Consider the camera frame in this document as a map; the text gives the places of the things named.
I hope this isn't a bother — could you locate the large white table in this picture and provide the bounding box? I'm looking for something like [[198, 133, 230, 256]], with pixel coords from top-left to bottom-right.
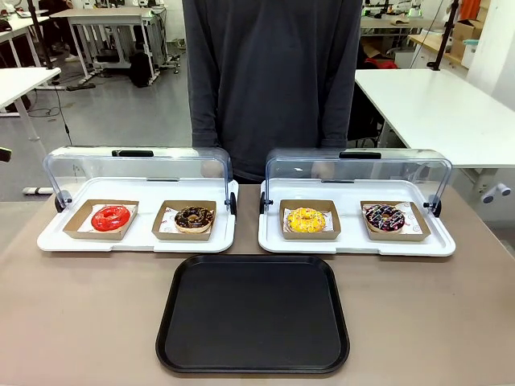
[[354, 68, 515, 170]]

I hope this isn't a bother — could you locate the black plastic serving tray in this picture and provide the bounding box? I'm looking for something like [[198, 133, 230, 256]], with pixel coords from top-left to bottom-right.
[[155, 253, 351, 376]]

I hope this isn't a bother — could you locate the cardboard box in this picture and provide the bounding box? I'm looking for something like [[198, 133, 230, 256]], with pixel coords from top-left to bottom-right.
[[450, 18, 485, 58]]

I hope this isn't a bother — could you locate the person in dark grey sweater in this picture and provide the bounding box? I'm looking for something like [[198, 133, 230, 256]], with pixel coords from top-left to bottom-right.
[[181, 0, 365, 185]]

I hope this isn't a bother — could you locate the dark drizzled sprinkled donut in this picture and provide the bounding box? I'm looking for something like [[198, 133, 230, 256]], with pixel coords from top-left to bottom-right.
[[363, 203, 406, 234]]

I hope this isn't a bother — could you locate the black camera stand pole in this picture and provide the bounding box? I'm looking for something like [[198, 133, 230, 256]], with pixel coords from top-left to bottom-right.
[[426, 0, 460, 72], [27, 0, 57, 71]]

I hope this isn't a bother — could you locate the white desk with legs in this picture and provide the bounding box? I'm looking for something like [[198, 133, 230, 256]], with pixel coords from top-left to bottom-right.
[[0, 66, 62, 142]]

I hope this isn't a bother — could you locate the yellow glazed sprinkled donut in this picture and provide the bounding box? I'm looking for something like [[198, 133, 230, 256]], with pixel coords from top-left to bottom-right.
[[286, 207, 327, 234]]

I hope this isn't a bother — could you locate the wooden top height-adjustable desk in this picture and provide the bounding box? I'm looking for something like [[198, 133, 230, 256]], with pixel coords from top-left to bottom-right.
[[49, 7, 162, 86]]

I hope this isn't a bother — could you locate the wooden top workbench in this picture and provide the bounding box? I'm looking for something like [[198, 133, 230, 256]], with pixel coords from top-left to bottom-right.
[[407, 33, 475, 69]]

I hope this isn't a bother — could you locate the white display tray base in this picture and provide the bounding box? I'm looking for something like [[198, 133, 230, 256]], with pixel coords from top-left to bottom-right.
[[36, 179, 240, 254], [257, 179, 457, 260]]

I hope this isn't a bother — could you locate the brown cardboard donut tray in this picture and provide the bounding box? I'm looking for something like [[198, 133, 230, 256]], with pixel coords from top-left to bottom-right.
[[62, 199, 140, 241], [278, 199, 343, 240], [360, 200, 432, 243], [150, 199, 218, 242]]

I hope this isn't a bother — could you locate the chocolate glazed donut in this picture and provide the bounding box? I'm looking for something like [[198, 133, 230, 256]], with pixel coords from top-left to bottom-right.
[[174, 206, 216, 234]]

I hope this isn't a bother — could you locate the red glazed donut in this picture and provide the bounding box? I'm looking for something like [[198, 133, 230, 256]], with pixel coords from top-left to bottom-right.
[[91, 205, 132, 233]]

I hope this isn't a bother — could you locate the clear roll-top display lid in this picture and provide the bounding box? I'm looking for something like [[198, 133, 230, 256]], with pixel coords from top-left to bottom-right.
[[43, 146, 238, 215], [259, 147, 454, 219]]

